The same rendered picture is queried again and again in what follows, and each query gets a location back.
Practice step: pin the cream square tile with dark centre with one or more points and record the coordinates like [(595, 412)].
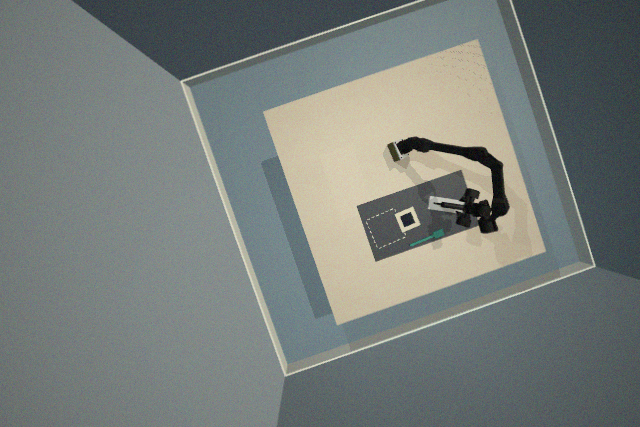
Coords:
[(407, 219)]

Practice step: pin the green small trowel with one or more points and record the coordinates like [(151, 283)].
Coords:
[(436, 234)]

